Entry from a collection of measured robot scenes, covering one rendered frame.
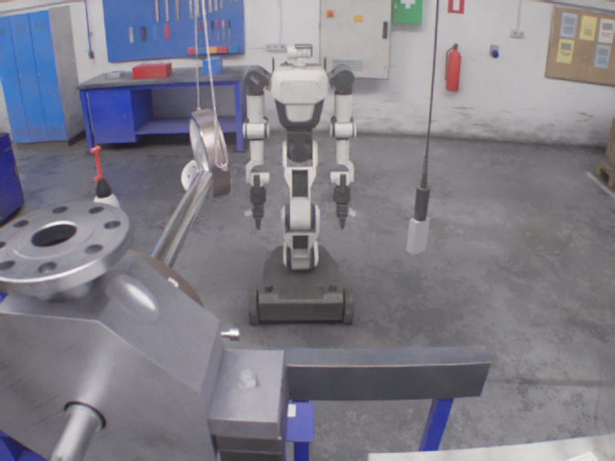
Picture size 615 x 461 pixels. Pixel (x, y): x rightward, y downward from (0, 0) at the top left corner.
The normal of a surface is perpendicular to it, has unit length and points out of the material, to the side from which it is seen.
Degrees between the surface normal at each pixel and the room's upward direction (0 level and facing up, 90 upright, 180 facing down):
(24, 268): 0
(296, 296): 0
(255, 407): 0
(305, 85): 90
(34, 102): 90
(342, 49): 90
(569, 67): 90
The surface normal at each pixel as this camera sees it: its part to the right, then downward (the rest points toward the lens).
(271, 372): 0.00, -0.88
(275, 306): 0.02, 0.48
